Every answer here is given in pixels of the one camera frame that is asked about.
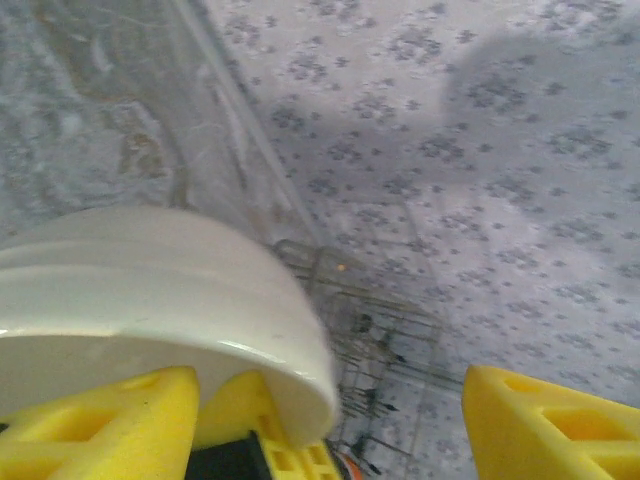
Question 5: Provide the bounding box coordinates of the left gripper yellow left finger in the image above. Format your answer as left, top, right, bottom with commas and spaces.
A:
0, 366, 201, 480

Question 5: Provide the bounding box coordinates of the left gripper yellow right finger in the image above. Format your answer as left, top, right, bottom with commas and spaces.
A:
462, 364, 640, 480

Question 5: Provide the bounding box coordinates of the grey wire dish rack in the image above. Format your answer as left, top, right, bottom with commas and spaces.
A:
272, 197, 466, 480

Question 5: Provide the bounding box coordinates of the white embossed ceramic bowl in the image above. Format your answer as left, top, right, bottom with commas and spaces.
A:
0, 204, 341, 449

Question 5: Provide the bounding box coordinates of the aluminium table side rail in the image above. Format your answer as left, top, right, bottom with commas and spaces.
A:
169, 0, 321, 251

